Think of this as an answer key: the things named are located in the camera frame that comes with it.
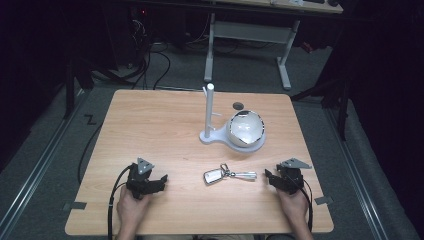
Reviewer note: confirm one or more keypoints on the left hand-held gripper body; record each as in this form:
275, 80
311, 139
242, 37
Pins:
140, 181

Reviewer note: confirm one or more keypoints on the white round bowl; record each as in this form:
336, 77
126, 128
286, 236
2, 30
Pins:
245, 130

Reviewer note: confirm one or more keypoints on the person's right hand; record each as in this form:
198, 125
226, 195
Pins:
293, 206

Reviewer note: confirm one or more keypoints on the metal floor rail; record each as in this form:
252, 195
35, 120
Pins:
40, 166
356, 173

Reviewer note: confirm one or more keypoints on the person's left hand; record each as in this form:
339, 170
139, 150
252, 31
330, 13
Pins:
131, 208

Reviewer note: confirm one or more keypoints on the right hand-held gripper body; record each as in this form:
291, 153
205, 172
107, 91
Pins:
291, 178

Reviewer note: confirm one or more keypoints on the white stand with pole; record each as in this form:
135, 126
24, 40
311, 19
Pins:
209, 110

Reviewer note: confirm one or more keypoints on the black stand leg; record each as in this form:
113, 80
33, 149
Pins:
343, 106
69, 90

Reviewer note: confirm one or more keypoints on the grey round table grommet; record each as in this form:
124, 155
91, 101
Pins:
238, 106

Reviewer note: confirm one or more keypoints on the grey tape piece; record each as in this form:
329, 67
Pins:
323, 200
76, 206

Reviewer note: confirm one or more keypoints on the wooden desk with white legs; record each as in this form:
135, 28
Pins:
253, 31

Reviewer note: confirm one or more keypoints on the dark computer tower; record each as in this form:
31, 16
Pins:
138, 33

